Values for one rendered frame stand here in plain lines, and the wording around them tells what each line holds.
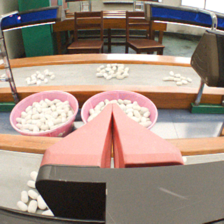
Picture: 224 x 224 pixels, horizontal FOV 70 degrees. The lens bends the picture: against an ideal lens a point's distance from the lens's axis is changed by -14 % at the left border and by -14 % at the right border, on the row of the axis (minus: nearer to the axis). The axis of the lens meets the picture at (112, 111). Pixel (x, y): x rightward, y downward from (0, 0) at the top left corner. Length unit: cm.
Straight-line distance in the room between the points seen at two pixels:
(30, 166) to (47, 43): 274
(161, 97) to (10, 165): 63
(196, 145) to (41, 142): 46
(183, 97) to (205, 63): 57
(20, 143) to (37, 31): 270
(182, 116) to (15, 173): 67
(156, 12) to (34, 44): 267
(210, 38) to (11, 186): 54
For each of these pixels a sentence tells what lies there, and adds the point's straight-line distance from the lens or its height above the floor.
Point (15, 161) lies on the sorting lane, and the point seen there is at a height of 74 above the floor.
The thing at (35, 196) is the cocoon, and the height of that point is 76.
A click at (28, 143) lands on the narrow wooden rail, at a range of 58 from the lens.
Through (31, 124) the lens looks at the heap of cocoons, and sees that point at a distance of 70.
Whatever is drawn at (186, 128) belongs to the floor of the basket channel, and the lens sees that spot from 76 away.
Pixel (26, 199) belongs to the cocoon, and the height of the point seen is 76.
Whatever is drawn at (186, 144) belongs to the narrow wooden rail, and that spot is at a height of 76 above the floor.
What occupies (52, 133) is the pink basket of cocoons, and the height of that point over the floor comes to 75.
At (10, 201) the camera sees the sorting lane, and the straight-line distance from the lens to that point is 51.
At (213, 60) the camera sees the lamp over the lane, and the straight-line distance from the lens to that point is 26.
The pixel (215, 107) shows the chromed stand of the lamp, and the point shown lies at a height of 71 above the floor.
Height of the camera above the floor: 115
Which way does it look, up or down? 37 degrees down
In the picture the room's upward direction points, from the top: straight up
